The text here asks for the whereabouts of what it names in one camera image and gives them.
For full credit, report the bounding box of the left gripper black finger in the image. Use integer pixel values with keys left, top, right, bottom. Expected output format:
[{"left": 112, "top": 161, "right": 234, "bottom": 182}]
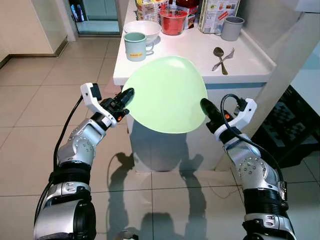
[{"left": 119, "top": 88, "right": 136, "bottom": 108}]

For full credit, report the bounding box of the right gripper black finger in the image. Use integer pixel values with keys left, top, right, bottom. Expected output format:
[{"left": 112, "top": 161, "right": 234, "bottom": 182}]
[{"left": 200, "top": 98, "right": 220, "bottom": 123}]

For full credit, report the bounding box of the light green plate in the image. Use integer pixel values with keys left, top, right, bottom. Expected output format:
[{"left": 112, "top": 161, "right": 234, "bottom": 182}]
[{"left": 122, "top": 55, "right": 208, "bottom": 134}]

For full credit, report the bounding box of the mint green mug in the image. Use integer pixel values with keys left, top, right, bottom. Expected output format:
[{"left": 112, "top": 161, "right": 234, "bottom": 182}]
[{"left": 124, "top": 32, "right": 155, "bottom": 62}]

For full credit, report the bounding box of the metal spoon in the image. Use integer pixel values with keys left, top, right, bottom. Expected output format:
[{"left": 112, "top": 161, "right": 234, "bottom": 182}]
[{"left": 213, "top": 47, "right": 229, "bottom": 76}]

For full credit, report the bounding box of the metal fork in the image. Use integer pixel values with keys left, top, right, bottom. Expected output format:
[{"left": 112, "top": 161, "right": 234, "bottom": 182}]
[{"left": 212, "top": 48, "right": 235, "bottom": 72}]

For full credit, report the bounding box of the white kitchen island counter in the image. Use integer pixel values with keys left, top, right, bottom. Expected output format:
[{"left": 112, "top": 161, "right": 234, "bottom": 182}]
[{"left": 113, "top": 0, "right": 277, "bottom": 173}]

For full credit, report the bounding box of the black plastic crate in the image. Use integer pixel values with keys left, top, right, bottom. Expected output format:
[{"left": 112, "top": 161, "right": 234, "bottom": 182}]
[{"left": 255, "top": 97, "right": 320, "bottom": 168}]

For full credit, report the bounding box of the white bowl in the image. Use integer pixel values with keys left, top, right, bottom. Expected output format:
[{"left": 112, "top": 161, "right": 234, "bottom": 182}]
[{"left": 123, "top": 20, "right": 162, "bottom": 45}]

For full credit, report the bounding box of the grey mug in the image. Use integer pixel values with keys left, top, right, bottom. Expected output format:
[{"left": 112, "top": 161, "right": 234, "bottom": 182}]
[{"left": 220, "top": 16, "right": 245, "bottom": 42}]

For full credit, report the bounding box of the red lidded food container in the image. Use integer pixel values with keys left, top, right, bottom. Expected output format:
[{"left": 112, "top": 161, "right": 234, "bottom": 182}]
[{"left": 160, "top": 6, "right": 189, "bottom": 36}]

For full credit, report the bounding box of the white raised counter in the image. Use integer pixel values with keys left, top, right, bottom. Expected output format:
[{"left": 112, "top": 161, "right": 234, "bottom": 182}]
[{"left": 240, "top": 0, "right": 320, "bottom": 151}]

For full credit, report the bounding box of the yellow green snack bag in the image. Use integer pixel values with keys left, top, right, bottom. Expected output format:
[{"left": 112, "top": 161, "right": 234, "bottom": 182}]
[{"left": 136, "top": 0, "right": 168, "bottom": 23}]

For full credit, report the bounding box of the teal glass door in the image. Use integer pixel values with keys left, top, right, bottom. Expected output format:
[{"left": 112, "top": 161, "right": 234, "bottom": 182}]
[{"left": 70, "top": 0, "right": 121, "bottom": 36}]

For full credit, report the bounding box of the cream printed cracker bag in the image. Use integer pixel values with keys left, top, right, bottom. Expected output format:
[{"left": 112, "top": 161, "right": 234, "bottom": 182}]
[{"left": 198, "top": 0, "right": 241, "bottom": 34}]

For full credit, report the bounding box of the white side cabinet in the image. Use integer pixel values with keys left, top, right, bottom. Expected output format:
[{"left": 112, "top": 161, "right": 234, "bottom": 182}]
[{"left": 290, "top": 42, "right": 320, "bottom": 101}]

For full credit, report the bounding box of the dark red snack bag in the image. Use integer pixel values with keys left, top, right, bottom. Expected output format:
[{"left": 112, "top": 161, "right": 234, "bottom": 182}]
[{"left": 175, "top": 0, "right": 201, "bottom": 28}]

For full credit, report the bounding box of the beige kitchen cabinet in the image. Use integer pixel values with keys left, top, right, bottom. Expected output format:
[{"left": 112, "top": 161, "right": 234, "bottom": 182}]
[{"left": 0, "top": 0, "right": 68, "bottom": 58}]

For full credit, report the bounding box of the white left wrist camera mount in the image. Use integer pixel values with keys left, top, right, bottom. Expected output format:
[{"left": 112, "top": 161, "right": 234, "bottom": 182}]
[{"left": 80, "top": 82, "right": 118, "bottom": 128}]

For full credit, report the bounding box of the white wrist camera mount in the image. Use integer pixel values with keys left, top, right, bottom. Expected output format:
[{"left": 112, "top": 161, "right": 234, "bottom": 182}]
[
  {"left": 214, "top": 98, "right": 258, "bottom": 142},
  {"left": 80, "top": 82, "right": 118, "bottom": 128}
]

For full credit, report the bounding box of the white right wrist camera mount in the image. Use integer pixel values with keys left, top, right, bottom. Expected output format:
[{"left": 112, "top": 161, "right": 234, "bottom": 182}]
[{"left": 214, "top": 98, "right": 258, "bottom": 142}]

